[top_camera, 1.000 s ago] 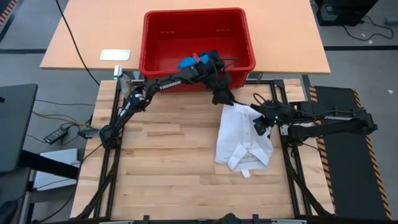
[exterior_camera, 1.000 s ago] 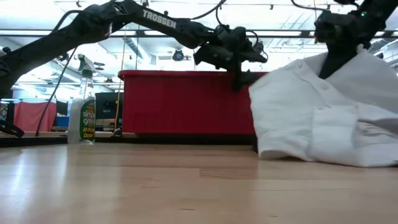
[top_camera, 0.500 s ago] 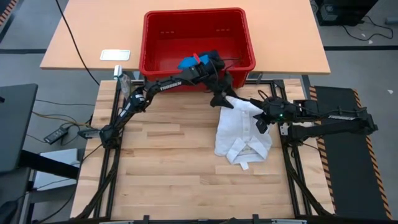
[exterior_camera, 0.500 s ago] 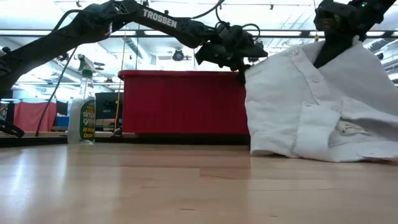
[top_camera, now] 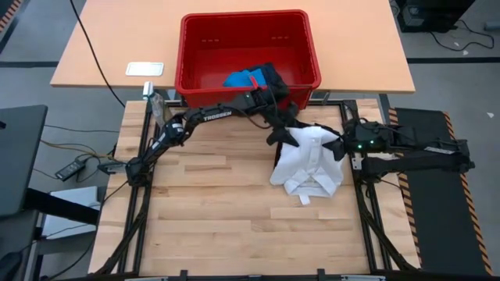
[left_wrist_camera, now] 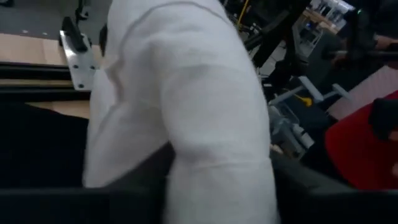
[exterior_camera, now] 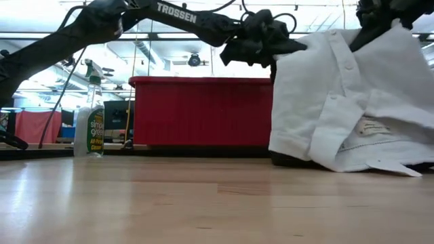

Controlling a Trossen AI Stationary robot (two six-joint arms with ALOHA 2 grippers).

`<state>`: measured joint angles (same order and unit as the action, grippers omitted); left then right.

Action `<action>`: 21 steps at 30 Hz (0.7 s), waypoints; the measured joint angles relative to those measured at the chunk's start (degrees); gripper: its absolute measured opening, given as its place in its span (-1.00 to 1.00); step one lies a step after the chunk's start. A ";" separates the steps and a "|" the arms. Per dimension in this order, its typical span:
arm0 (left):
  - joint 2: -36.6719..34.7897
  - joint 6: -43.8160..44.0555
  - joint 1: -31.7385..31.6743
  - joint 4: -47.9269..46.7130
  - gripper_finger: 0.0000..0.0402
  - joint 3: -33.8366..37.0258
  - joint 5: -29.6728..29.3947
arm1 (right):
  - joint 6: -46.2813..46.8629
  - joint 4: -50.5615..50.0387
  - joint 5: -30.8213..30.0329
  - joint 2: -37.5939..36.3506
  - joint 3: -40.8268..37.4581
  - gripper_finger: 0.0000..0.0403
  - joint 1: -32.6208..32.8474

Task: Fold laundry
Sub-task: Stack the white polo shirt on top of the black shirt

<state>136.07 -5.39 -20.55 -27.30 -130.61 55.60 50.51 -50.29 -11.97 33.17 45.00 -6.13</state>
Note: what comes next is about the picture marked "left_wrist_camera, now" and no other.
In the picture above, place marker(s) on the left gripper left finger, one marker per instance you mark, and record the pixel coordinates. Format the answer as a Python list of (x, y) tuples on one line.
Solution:
[(146, 174)]

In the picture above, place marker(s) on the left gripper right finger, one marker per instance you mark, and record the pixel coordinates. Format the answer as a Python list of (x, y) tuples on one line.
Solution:
[(298, 177)]

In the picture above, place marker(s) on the white t-shirt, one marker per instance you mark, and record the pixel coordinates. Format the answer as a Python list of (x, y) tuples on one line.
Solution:
[(192, 93)]

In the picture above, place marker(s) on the dark navy garment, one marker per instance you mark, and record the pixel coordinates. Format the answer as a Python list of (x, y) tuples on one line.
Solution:
[(384, 118)]

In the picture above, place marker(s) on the black t-shirt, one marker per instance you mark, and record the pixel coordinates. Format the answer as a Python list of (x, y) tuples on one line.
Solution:
[(40, 146)]

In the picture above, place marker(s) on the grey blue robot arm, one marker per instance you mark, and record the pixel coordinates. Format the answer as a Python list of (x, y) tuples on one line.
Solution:
[(295, 124)]

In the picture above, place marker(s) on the red plastic laundry basket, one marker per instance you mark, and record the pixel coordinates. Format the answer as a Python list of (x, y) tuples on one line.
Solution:
[(357, 149)]

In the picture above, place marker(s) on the silver mounting plate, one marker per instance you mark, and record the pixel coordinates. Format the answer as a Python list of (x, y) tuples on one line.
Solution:
[(81, 65)]

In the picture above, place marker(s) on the person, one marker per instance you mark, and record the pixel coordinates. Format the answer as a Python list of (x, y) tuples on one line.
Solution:
[(370, 34)]

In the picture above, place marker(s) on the black aluminium rig frame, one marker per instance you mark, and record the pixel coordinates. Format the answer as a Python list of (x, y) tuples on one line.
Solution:
[(34, 73)]

